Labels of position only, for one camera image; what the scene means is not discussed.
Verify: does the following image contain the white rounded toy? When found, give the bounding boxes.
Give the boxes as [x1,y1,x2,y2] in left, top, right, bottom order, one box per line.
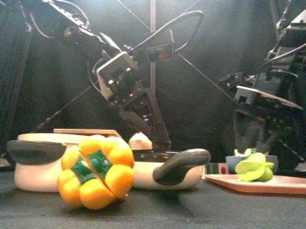
[128,131,154,151]

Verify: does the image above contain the green toy lime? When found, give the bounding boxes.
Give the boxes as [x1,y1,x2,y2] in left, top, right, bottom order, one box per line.
[234,152,277,182]

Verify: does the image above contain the flat wooden board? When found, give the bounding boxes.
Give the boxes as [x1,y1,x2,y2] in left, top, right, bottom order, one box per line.
[52,128,123,140]

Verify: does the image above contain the green carton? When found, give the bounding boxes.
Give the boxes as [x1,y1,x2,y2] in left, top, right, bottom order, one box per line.
[204,162,231,175]

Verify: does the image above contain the pink plastic tray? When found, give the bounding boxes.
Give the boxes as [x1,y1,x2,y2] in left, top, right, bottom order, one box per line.
[204,174,306,196]

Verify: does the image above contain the yellow toy bell pepper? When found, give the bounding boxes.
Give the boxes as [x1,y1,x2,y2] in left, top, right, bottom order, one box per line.
[57,134,136,211]

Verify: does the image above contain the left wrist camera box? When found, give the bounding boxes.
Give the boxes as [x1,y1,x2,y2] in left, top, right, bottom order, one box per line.
[144,30,176,63]

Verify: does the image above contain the cream pan with black handle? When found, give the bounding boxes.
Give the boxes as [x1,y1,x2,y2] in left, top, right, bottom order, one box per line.
[131,148,212,191]

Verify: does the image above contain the metal frame rod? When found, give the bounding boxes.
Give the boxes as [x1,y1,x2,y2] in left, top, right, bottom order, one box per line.
[175,53,236,103]
[29,85,98,133]
[148,0,158,90]

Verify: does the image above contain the black looping cable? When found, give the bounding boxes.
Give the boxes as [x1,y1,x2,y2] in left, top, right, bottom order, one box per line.
[131,10,206,53]

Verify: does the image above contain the cream pot with black handle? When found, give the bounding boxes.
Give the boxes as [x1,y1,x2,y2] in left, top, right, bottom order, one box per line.
[5,132,95,193]

